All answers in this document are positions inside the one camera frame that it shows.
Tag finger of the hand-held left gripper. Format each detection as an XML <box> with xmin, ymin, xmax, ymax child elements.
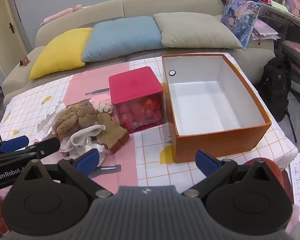
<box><xmin>0</xmin><ymin>137</ymin><xmax>61</xmax><ymax>165</ymax></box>
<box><xmin>0</xmin><ymin>135</ymin><xmax>30</xmax><ymax>155</ymax></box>

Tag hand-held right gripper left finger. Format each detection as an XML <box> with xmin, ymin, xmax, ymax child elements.
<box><xmin>15</xmin><ymin>149</ymin><xmax>113</xmax><ymax>198</ymax></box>

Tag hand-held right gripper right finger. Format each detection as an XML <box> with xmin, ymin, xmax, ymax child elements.
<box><xmin>181</xmin><ymin>149</ymin><xmax>281</xmax><ymax>198</ymax></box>

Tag orange cardboard box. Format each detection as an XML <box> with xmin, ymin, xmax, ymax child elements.
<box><xmin>162</xmin><ymin>53</ymin><xmax>272</xmax><ymax>163</ymax></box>

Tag brown toast plush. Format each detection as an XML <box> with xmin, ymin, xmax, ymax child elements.
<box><xmin>96</xmin><ymin>113</ymin><xmax>130</xmax><ymax>154</ymax></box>

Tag brown knotted plush toy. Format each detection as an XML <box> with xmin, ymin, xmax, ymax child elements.
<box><xmin>52</xmin><ymin>102</ymin><xmax>97</xmax><ymax>138</ymax></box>

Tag pink white knitted toy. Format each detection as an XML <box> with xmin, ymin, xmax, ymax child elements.
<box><xmin>89</xmin><ymin>94</ymin><xmax>114</xmax><ymax>115</ymax></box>

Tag red round stool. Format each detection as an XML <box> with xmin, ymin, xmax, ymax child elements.
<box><xmin>242</xmin><ymin>157</ymin><xmax>294</xmax><ymax>205</ymax></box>

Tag red cube container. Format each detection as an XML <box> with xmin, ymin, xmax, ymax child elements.
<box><xmin>108</xmin><ymin>66</ymin><xmax>165</xmax><ymax>134</ymax></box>

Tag yellow pillow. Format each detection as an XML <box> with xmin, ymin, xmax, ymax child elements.
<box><xmin>29</xmin><ymin>27</ymin><xmax>93</xmax><ymax>80</ymax></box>

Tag black backpack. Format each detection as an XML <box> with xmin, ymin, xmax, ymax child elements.
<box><xmin>257</xmin><ymin>52</ymin><xmax>293</xmax><ymax>122</ymax></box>

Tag cream door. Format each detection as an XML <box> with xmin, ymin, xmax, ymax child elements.
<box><xmin>0</xmin><ymin>0</ymin><xmax>32</xmax><ymax>63</ymax></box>

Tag light blue pillow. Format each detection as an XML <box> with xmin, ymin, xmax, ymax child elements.
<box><xmin>81</xmin><ymin>16</ymin><xmax>168</xmax><ymax>62</ymax></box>

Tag pink long plush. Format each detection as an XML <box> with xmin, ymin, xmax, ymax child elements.
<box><xmin>40</xmin><ymin>4</ymin><xmax>82</xmax><ymax>27</ymax></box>

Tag beige pillow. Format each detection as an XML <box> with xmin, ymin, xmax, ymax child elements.
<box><xmin>154</xmin><ymin>12</ymin><xmax>243</xmax><ymax>49</ymax></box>

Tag pink chair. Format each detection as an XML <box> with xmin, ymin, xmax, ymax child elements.
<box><xmin>281</xmin><ymin>40</ymin><xmax>300</xmax><ymax>105</ymax></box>

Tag clear plastic folders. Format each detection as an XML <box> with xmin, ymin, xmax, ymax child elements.
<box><xmin>251</xmin><ymin>19</ymin><xmax>281</xmax><ymax>41</ymax></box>

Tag blue cartoon print pillow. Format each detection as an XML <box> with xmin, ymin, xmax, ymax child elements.
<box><xmin>220</xmin><ymin>0</ymin><xmax>261</xmax><ymax>50</ymax></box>

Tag beige sofa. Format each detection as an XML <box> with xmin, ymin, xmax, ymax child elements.
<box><xmin>1</xmin><ymin>0</ymin><xmax>275</xmax><ymax>105</ymax></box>

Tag grey desk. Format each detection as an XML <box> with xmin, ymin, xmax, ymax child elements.
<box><xmin>260</xmin><ymin>2</ymin><xmax>300</xmax><ymax>30</ymax></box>

